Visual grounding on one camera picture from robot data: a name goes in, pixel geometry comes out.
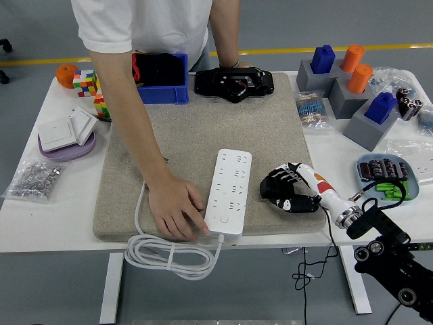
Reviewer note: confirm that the person's left hand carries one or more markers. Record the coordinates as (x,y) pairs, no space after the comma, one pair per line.
(245,64)

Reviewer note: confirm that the person's right hand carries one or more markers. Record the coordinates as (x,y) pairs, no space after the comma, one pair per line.
(172,206)

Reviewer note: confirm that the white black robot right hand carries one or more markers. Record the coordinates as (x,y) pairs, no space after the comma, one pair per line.
(321,186)

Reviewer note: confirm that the black power adapter plug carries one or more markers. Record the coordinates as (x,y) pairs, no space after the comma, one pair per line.
(267,188)

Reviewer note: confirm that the white power strip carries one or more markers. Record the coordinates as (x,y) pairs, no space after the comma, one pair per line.
(233,183)

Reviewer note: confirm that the person's left forearm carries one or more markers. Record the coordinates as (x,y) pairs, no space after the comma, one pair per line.
(228,44)

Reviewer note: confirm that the person's right forearm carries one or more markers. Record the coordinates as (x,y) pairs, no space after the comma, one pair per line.
(135,128)

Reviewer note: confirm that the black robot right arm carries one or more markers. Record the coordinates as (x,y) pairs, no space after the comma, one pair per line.
(382,223)

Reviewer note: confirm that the black wristband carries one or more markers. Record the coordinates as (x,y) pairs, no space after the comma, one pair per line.
(234,63)

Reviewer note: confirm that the black electronic device housing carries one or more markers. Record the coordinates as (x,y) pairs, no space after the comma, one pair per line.
(209,81)

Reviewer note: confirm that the wide grey peg block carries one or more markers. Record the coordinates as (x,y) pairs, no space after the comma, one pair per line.
(306,79)

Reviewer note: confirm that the grey-brown felt mat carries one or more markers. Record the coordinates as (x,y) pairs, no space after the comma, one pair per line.
(236,128)

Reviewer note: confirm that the row of black capacitors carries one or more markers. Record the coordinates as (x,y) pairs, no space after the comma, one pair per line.
(385,169)

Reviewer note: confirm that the pile of green batteries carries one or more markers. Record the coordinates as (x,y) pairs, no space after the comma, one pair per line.
(389,193)

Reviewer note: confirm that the silver under-table hook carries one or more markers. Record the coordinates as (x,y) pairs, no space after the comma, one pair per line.
(287,250)

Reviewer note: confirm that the clear bag of resistors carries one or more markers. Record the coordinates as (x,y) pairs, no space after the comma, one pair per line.
(311,110)

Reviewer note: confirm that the blue square peg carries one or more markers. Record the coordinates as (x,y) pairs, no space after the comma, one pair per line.
(380,108)
(323,59)

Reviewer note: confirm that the blue plastic bin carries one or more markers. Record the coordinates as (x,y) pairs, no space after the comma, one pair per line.
(169,96)

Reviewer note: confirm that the black and red fabric bundle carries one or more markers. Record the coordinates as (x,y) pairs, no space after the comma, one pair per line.
(162,69)

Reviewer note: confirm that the light blue oval plate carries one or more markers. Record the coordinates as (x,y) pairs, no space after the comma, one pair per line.
(414,188)

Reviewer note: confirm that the empty-looking clear plastic bag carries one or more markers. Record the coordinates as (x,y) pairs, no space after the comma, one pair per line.
(406,147)

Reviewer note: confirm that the person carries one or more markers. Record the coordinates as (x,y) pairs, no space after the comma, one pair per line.
(152,23)

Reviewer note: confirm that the white table leg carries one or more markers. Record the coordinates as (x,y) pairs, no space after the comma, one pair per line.
(111,287)
(363,301)

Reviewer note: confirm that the orange cylinder peg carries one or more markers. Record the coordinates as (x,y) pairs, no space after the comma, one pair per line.
(352,57)
(359,79)

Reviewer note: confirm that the purple oval tray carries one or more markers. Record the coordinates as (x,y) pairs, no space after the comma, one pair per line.
(67,154)

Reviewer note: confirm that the black table control panel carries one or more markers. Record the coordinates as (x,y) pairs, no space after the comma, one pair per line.
(423,247)

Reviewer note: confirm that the bag of black cylinder cells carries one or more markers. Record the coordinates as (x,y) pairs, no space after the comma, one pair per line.
(407,103)

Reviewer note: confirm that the colourful puzzle cube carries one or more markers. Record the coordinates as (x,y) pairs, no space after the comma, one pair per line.
(98,106)
(83,83)

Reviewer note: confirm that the clear bag with blue items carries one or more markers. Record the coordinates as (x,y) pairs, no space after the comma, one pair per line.
(427,120)

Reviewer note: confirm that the clear bag of blue parts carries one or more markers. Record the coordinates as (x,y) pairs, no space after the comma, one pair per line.
(389,79)

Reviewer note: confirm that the clear bag of metal nuts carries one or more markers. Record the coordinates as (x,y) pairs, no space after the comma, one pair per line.
(34,179)

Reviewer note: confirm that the orange fruit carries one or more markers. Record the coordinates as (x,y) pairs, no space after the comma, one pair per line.
(66,76)

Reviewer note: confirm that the black chair castor base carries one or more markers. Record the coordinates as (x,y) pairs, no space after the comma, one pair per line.
(6,45)

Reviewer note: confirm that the white wall switch panel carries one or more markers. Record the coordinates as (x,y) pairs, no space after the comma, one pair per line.
(55,135)
(83,123)

